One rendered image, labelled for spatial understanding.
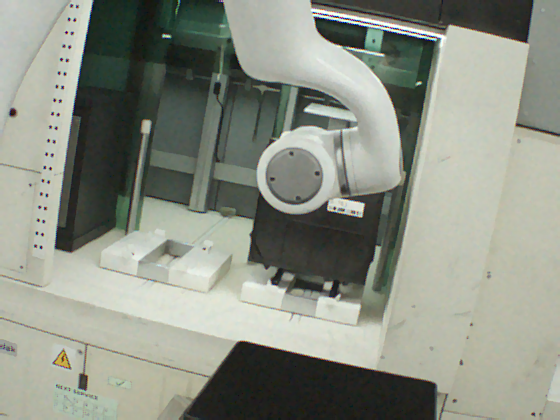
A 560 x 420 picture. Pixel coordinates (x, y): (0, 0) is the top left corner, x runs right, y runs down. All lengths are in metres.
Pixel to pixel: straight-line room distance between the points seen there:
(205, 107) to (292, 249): 0.79
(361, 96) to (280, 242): 0.64
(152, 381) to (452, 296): 0.50
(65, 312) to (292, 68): 0.68
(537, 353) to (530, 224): 0.21
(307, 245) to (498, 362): 0.41
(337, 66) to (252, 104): 1.29
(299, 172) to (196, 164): 1.25
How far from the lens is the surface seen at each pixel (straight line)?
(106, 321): 1.37
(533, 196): 1.25
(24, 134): 1.37
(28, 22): 0.65
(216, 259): 1.62
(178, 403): 1.32
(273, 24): 0.84
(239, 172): 2.16
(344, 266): 1.48
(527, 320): 1.29
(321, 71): 0.87
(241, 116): 2.16
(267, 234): 1.48
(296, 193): 0.90
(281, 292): 1.49
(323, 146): 0.91
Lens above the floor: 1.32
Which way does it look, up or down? 11 degrees down
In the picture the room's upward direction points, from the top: 11 degrees clockwise
